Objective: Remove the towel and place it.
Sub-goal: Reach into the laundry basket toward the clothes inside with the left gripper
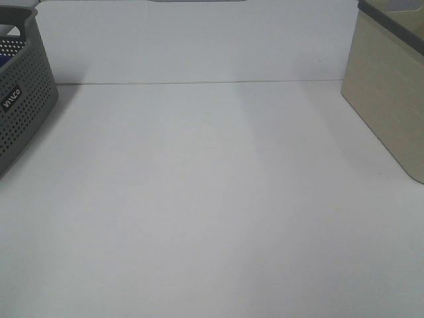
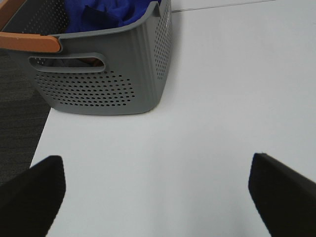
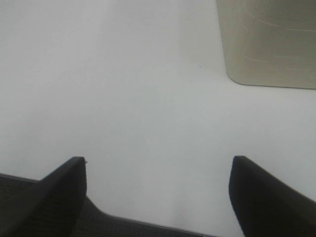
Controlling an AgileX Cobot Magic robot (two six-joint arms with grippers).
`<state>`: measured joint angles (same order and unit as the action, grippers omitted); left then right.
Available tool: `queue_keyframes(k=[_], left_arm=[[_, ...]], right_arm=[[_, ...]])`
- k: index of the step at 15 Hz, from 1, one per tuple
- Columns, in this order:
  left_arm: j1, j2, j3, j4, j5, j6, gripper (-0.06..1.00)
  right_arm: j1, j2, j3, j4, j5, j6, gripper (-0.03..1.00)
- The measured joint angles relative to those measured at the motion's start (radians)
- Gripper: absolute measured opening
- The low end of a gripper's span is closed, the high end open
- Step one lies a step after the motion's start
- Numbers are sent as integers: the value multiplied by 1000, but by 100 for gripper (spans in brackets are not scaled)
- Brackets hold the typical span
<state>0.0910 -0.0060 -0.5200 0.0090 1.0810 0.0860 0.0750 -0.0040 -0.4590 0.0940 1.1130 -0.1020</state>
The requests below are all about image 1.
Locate blue towel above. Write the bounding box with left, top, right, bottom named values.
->
left=0, top=52, right=13, bottom=68

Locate beige storage box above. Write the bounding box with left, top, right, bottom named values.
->
left=341, top=1, right=423, bottom=183

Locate grey perforated plastic basket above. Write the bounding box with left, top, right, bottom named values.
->
left=1, top=5, right=58, bottom=174

